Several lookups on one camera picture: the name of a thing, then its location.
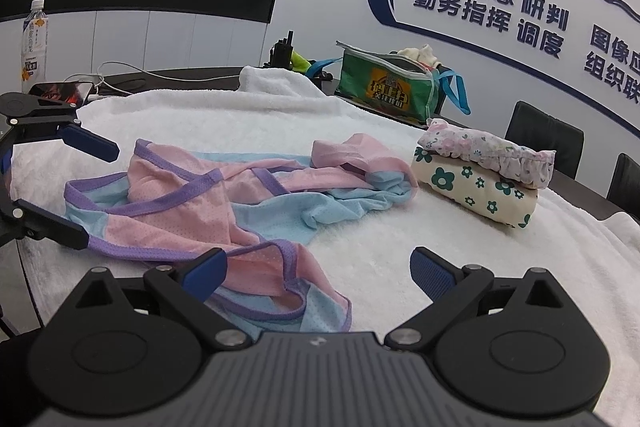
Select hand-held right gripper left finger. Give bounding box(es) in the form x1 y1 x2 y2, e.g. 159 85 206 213
60 248 253 350

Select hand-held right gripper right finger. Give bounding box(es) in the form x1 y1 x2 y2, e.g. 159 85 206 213
385 246 580 350

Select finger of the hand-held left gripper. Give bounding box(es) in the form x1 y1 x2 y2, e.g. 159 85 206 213
0 196 92 252
0 91 121 164

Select pink and blue garment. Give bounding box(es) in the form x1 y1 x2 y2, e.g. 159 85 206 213
64 133 420 333

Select white towel blanket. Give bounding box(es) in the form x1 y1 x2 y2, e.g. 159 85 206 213
10 66 640 408

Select smartphone with lit screen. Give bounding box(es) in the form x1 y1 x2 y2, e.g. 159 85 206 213
29 81 96 108

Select folded cream green-flower garment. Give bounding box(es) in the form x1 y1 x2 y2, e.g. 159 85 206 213
411 147 540 229

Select clear water bottle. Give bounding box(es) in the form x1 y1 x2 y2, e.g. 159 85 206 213
20 0 50 95

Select folded pink floral garment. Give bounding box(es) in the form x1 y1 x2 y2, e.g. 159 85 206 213
424 118 557 190

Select black office chair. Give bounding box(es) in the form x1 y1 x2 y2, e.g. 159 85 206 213
606 153 640 218
505 101 585 180

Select green zip bag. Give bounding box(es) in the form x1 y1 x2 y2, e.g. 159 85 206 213
310 41 472 128

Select black walkie-talkie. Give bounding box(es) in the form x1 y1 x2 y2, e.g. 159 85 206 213
269 31 296 68

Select cream cloth in bag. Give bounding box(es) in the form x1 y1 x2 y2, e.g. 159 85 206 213
397 44 438 68

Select white charging cable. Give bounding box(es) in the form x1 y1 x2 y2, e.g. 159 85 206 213
67 61 151 102

